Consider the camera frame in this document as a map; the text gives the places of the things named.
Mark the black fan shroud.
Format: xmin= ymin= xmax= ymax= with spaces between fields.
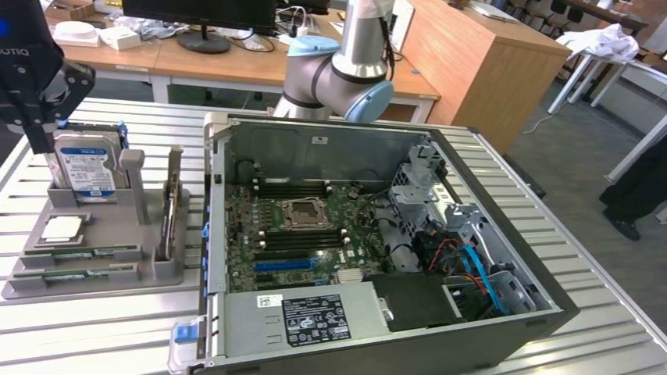
xmin=363 ymin=272 xmax=465 ymax=334

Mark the person in dark clothes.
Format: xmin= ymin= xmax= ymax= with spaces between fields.
xmin=597 ymin=132 xmax=667 ymax=242

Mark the green RAM stick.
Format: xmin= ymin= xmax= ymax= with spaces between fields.
xmin=24 ymin=245 xmax=140 ymax=260
xmin=13 ymin=266 xmax=137 ymax=281

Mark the grey power supply unit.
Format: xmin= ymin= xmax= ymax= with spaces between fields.
xmin=221 ymin=281 xmax=393 ymax=359

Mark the metal CPU socket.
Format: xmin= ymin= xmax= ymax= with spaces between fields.
xmin=279 ymin=198 xmax=328 ymax=232

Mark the blue case latch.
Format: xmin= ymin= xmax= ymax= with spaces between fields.
xmin=173 ymin=315 xmax=208 ymax=345

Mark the black computer monitor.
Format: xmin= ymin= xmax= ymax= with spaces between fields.
xmin=120 ymin=0 xmax=279 ymax=55

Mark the hard disk with blue label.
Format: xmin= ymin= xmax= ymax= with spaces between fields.
xmin=46 ymin=123 xmax=132 ymax=205

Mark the black open PC case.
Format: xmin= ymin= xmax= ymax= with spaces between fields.
xmin=167 ymin=111 xmax=581 ymax=375

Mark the silver disk bay cage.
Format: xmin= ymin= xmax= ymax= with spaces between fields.
xmin=388 ymin=139 xmax=488 ymax=251

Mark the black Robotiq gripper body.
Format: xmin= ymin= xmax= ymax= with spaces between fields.
xmin=0 ymin=0 xmax=65 ymax=103

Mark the grey parts rack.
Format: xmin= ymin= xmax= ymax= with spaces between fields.
xmin=1 ymin=144 xmax=187 ymax=301

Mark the white crumpled cloth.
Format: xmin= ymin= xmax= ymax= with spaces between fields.
xmin=553 ymin=23 xmax=640 ymax=64

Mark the wooden desk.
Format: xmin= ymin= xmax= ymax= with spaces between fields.
xmin=42 ymin=0 xmax=443 ymax=123

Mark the green motherboard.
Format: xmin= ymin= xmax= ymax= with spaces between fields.
xmin=224 ymin=180 xmax=393 ymax=294

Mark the white round device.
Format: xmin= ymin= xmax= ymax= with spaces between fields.
xmin=52 ymin=20 xmax=101 ymax=48

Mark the blue expansion slot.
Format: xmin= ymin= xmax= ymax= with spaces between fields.
xmin=252 ymin=258 xmax=320 ymax=273

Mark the graphics card with metal bracket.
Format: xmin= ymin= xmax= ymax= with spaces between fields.
xmin=157 ymin=145 xmax=192 ymax=263

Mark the blue flat data wire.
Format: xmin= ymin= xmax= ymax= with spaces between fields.
xmin=460 ymin=245 xmax=511 ymax=316

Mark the wooden cabinet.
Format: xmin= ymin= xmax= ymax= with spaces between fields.
xmin=399 ymin=0 xmax=573 ymax=155

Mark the white frame table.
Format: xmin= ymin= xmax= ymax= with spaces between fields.
xmin=545 ymin=48 xmax=667 ymax=115

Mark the black RAM slot bank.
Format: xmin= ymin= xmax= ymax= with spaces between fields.
xmin=259 ymin=228 xmax=351 ymax=252
xmin=252 ymin=176 xmax=336 ymax=199

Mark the silver CPU chip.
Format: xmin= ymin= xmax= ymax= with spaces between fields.
xmin=40 ymin=216 xmax=85 ymax=240

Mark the silver chipset heat sink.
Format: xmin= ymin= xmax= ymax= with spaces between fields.
xmin=335 ymin=267 xmax=367 ymax=284

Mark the white cardboard box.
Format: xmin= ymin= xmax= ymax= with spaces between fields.
xmin=97 ymin=27 xmax=143 ymax=51

